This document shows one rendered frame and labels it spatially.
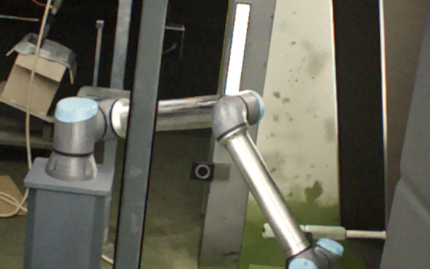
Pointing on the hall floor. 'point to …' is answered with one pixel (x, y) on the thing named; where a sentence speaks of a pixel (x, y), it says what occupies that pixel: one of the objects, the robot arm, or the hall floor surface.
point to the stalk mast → (118, 81)
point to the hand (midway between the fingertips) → (294, 237)
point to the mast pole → (141, 123)
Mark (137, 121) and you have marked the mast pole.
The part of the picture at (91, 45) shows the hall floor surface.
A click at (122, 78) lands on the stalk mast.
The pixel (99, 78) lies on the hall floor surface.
